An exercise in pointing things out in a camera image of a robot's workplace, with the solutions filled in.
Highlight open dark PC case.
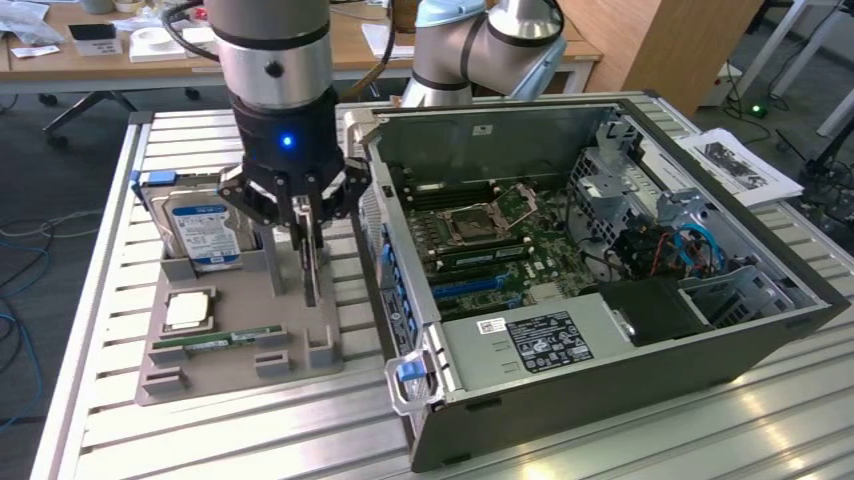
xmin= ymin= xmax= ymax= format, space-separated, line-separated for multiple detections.
xmin=341 ymin=96 xmax=854 ymax=474

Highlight wooden cabinet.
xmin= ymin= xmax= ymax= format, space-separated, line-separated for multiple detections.
xmin=556 ymin=0 xmax=765 ymax=114

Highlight black desk leg with casters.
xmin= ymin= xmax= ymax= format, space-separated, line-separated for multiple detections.
xmin=38 ymin=88 xmax=201 ymax=149

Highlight loose green RAM stick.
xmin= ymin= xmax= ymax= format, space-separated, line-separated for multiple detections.
xmin=150 ymin=324 xmax=285 ymax=351

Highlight CPU socket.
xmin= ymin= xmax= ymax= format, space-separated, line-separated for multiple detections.
xmin=445 ymin=204 xmax=515 ymax=241

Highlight silver CPU chip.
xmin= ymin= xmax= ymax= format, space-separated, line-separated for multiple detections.
xmin=162 ymin=293 xmax=216 ymax=332

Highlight grey plastic bag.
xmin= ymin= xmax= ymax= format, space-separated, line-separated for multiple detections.
xmin=0 ymin=0 xmax=65 ymax=47

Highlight RAM stick seated in slot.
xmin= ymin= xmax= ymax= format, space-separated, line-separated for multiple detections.
xmin=436 ymin=243 xmax=533 ymax=274

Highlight red disk wire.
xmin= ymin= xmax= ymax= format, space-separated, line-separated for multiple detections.
xmin=656 ymin=232 xmax=708 ymax=261

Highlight graphics card with metal bracket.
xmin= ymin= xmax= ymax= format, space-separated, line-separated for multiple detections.
xmin=292 ymin=193 xmax=329 ymax=309

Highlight silver disk in blue carrier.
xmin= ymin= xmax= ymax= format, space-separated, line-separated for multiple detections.
xmin=128 ymin=169 xmax=258 ymax=251

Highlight small white box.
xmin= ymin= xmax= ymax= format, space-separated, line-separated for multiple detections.
xmin=180 ymin=27 xmax=218 ymax=59

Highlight silver socket cover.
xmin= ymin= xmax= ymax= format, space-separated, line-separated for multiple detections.
xmin=489 ymin=181 xmax=543 ymax=232

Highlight brown cardboard box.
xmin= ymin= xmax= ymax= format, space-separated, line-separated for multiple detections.
xmin=386 ymin=0 xmax=420 ymax=34

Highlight wooden office desk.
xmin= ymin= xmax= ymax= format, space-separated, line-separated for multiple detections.
xmin=0 ymin=0 xmax=225 ymax=96
xmin=329 ymin=19 xmax=605 ymax=96

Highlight open silver disk bay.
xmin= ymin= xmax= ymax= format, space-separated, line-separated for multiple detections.
xmin=676 ymin=264 xmax=799 ymax=329

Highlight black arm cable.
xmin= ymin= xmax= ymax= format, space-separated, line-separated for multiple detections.
xmin=158 ymin=0 xmax=232 ymax=66

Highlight perforated silver disk bay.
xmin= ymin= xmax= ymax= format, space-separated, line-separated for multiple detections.
xmin=569 ymin=144 xmax=668 ymax=236

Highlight black and white label box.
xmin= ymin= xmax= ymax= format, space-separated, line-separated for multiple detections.
xmin=68 ymin=23 xmax=124 ymax=57

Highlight hard disk with blue label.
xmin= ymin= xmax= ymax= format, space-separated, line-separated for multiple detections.
xmin=149 ymin=187 xmax=245 ymax=275

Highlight blue disk wire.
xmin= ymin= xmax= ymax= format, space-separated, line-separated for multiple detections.
xmin=671 ymin=224 xmax=727 ymax=279

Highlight white paper pile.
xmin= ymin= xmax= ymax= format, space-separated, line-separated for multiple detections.
xmin=361 ymin=22 xmax=414 ymax=61

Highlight grey parts rack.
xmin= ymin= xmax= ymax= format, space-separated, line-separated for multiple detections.
xmin=132 ymin=197 xmax=348 ymax=409

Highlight blue expansion slot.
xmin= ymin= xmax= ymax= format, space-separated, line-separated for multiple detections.
xmin=429 ymin=272 xmax=512 ymax=302

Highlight white desk frame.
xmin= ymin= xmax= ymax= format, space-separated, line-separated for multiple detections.
xmin=729 ymin=0 xmax=854 ymax=139

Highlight stack of printed papers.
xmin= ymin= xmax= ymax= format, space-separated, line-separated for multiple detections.
xmin=672 ymin=127 xmax=807 ymax=209

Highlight white tape roll holder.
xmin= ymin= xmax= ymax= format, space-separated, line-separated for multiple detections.
xmin=128 ymin=27 xmax=188 ymax=64

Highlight grey power supply unit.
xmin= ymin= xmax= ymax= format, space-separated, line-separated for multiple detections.
xmin=436 ymin=294 xmax=639 ymax=394

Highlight green motherboard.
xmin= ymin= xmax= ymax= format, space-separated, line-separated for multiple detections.
xmin=389 ymin=167 xmax=605 ymax=322

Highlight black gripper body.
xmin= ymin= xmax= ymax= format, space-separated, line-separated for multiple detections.
xmin=229 ymin=89 xmax=348 ymax=201

